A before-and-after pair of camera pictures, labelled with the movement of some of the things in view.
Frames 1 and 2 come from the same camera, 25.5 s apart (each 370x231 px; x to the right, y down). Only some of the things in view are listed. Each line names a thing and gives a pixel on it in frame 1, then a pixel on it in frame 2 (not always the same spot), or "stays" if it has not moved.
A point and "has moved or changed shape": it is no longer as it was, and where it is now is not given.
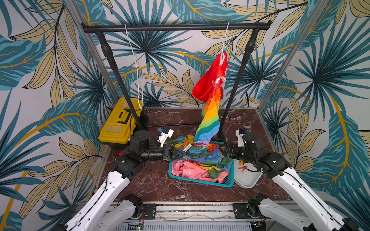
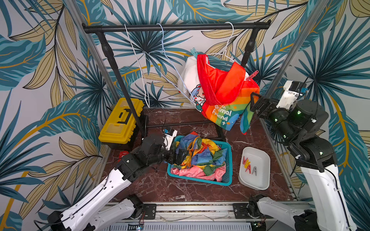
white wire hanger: (140, 97) to (143, 71)
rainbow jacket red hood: (208, 86) to (225, 94)
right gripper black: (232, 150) to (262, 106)
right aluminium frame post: (317, 12) stays
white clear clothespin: (188, 147) to (255, 169)
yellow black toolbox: (120, 125) stays
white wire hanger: (224, 43) to (226, 49)
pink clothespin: (243, 168) has moved or changed shape
